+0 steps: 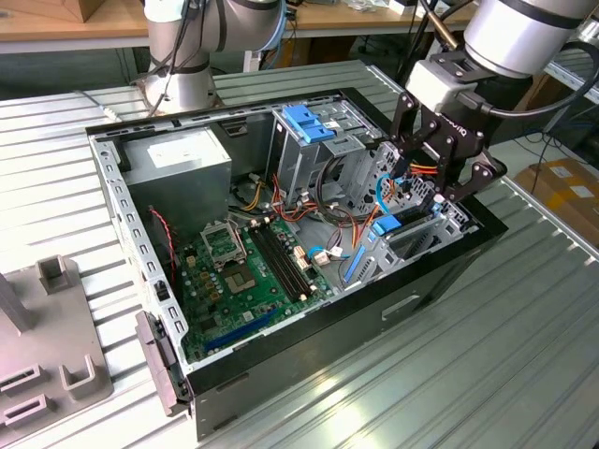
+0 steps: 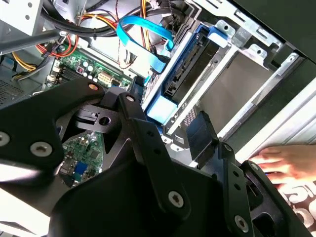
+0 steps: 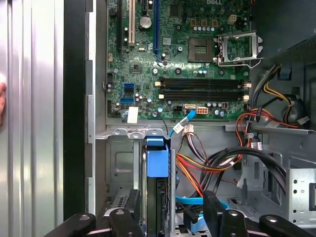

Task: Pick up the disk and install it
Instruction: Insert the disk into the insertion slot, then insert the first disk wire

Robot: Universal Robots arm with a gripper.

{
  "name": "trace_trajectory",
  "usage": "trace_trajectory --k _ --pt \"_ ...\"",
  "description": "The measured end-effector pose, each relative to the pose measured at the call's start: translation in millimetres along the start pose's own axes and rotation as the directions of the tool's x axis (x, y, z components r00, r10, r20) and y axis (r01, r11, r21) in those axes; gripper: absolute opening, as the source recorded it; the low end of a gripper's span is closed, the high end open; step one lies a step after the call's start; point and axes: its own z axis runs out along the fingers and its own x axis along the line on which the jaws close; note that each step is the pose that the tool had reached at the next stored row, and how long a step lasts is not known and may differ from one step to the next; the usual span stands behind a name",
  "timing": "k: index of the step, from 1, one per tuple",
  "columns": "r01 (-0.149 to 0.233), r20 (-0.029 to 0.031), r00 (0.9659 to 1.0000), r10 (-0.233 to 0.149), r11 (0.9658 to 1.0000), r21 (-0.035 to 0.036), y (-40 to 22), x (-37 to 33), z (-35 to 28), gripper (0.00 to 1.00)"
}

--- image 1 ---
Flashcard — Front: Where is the hard disk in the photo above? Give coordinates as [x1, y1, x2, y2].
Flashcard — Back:
[343, 194, 446, 287]

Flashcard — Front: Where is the grey metal disk bay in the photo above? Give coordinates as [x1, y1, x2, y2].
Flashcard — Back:
[337, 198, 481, 291]

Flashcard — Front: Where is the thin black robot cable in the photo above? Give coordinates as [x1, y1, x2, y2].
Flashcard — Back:
[77, 0, 207, 122]

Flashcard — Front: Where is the grey plastic case latch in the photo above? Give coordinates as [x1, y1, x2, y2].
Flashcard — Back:
[134, 311, 194, 418]

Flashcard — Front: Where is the blue plastic cage latch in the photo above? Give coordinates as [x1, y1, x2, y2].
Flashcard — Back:
[283, 106, 336, 145]

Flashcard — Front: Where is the red yellow power wire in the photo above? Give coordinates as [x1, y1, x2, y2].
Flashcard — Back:
[404, 160, 442, 179]

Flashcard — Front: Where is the aluminium slat table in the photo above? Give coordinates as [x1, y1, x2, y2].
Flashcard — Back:
[542, 44, 599, 137]

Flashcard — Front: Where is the orange black wire bundle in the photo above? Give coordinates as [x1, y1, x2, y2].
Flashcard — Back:
[269, 156, 380, 253]

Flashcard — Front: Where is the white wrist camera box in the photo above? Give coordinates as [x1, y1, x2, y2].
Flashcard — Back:
[404, 51, 492, 114]

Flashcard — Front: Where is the grey power supply unit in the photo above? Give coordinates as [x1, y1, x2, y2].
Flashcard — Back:
[119, 126, 234, 244]

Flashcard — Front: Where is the black RAM slot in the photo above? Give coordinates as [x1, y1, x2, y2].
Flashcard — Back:
[257, 223, 315, 298]
[247, 226, 303, 304]

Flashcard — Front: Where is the short blue board wire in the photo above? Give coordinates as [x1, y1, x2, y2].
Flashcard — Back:
[306, 243, 352, 267]

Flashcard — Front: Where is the grey metal drive cage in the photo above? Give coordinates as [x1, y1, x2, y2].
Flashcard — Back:
[266, 100, 383, 211]

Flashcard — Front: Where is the wooden desk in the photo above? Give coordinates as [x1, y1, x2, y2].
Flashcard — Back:
[0, 0, 469, 90]

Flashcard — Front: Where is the plain brown cardboard box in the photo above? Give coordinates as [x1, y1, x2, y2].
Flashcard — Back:
[77, 0, 147, 23]

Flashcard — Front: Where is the metal socket cover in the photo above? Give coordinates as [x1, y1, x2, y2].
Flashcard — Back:
[199, 220, 248, 272]

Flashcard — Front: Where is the thick black camera cable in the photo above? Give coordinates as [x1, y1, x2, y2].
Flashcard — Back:
[456, 39, 599, 123]

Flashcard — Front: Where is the long blue data wire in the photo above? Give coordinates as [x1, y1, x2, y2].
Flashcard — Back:
[375, 171, 404, 215]

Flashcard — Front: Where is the grey parts rack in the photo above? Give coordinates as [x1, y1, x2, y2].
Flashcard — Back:
[0, 254, 116, 443]

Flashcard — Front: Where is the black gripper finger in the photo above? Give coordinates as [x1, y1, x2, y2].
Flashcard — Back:
[436, 119, 510, 203]
[389, 90, 425, 183]

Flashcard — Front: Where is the black open PC case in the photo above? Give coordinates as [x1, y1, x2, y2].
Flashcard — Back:
[85, 86, 510, 443]

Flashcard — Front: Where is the red black twisted wire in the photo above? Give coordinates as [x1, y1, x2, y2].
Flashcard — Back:
[148, 208, 179, 287]

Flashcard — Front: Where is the yellow black wire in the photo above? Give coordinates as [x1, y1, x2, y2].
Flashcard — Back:
[232, 172, 264, 212]

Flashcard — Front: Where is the blue expansion slot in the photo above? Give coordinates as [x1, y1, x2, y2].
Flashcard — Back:
[203, 308, 277, 355]

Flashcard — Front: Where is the cardboard box with yellow labels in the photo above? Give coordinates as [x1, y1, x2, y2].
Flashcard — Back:
[514, 157, 599, 235]

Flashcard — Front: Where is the green motherboard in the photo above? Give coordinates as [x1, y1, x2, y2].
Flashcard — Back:
[177, 215, 336, 364]

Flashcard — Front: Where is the black tripod stand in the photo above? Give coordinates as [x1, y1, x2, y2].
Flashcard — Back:
[395, 0, 453, 93]

